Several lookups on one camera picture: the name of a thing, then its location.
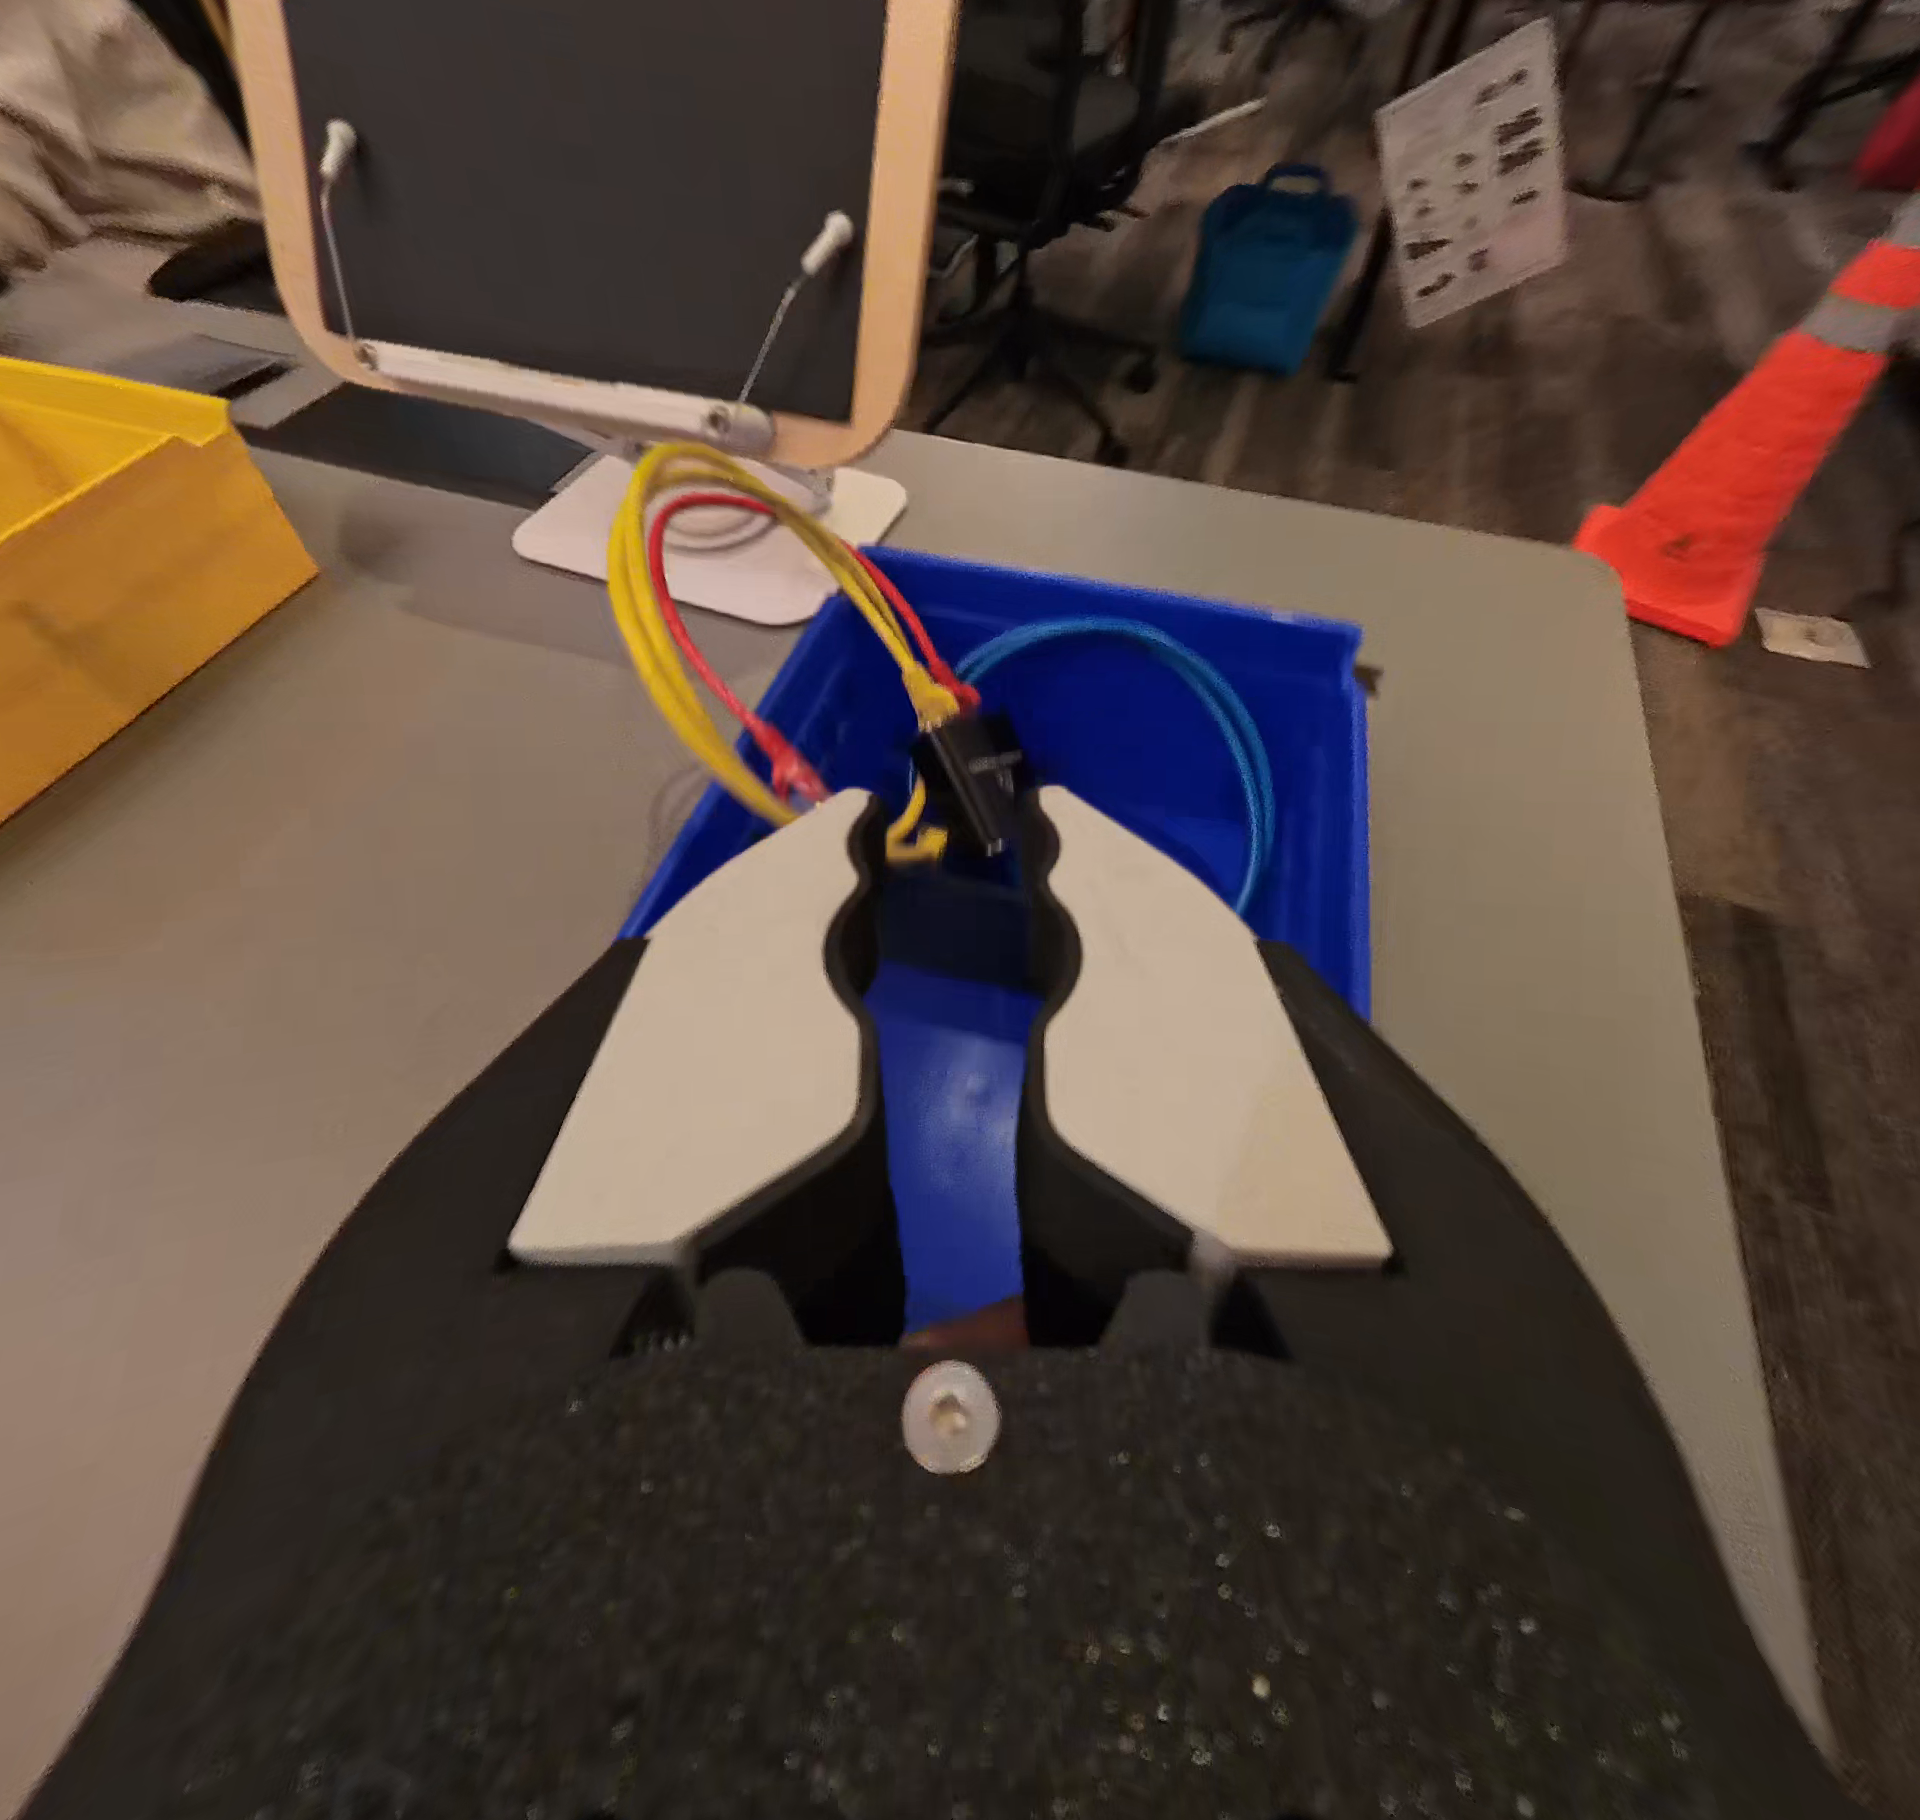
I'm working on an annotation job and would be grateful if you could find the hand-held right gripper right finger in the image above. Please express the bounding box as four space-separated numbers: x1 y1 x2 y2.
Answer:
1020 784 1396 1347

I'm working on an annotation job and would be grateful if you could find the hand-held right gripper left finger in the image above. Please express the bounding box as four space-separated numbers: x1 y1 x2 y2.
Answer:
507 791 900 1347

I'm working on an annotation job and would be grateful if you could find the blue plastic bin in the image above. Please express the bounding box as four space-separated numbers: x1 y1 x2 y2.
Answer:
618 544 1377 1344

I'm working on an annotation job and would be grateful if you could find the blue ethernet cable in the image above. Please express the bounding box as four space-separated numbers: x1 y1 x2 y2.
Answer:
950 621 1279 926

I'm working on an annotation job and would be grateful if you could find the black ethernet port adapter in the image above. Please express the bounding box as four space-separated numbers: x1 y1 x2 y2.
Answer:
914 717 1030 860

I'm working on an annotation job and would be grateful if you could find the red ethernet cable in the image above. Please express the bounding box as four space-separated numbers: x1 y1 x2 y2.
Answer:
647 495 979 806

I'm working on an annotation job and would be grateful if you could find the yellow ethernet cable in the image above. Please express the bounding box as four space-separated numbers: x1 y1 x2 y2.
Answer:
610 444 968 866

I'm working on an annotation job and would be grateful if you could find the yellow plastic bin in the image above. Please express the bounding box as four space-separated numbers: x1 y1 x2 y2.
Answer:
0 355 320 824

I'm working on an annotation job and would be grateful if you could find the black bin divider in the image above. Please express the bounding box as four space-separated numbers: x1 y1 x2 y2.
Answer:
877 874 1039 1011

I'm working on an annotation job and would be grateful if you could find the small floor plate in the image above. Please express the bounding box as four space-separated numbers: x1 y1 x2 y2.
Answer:
1756 611 1872 668

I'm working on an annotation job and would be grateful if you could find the blue basket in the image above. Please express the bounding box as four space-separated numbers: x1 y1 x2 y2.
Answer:
1178 163 1358 380

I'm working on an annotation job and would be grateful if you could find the orange traffic cone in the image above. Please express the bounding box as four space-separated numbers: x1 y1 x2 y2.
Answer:
1572 196 1920 649

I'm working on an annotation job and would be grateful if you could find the printed paper sign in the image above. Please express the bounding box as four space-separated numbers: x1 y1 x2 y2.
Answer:
1370 18 1568 327

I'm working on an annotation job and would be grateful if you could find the black office chair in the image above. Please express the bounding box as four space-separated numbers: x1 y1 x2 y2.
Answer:
926 0 1172 460

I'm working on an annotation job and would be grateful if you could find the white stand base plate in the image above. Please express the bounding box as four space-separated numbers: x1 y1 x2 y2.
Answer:
512 440 911 628

